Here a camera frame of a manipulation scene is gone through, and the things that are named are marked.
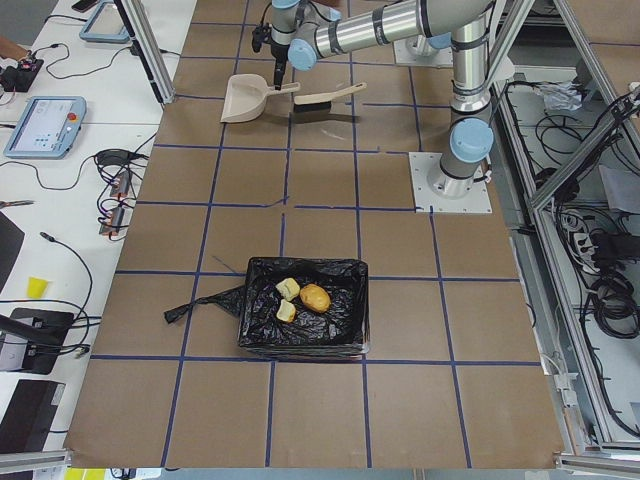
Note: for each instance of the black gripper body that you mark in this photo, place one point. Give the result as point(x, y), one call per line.
point(279, 54)

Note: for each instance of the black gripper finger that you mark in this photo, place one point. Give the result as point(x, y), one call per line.
point(279, 74)

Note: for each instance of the beige plastic dustpan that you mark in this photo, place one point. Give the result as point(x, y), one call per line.
point(246, 97)

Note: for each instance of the beige hand brush black bristles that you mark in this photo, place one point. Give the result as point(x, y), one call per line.
point(323, 101)

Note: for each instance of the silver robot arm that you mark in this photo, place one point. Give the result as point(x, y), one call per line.
point(421, 46)
point(301, 33)

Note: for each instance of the bin with black bag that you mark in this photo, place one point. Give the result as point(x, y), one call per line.
point(297, 307)

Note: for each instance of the blue teach pendant far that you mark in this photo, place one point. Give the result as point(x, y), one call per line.
point(105, 25)

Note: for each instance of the blue teach pendant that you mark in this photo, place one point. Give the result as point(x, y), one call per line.
point(47, 128)
point(105, 25)

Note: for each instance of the grey usb hub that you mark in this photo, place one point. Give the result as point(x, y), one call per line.
point(113, 222)
point(121, 185)

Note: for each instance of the pale yellow foam piece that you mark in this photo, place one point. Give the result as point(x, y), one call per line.
point(288, 289)

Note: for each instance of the brown potato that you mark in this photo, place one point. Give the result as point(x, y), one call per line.
point(315, 298)

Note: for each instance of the blue teach pendant near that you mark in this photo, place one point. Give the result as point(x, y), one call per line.
point(47, 128)

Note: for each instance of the pale yellow foam chunk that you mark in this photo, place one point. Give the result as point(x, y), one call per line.
point(286, 311)

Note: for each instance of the yellow sponge piece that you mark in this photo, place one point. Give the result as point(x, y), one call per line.
point(37, 287)

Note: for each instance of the black monitor stand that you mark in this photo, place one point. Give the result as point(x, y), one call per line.
point(32, 339)

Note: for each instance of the black box device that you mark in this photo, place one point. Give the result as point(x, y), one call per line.
point(29, 415)

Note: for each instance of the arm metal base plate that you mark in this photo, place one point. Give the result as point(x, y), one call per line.
point(403, 57)
point(434, 192)

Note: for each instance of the aluminium frame post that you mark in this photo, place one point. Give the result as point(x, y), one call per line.
point(136, 23)

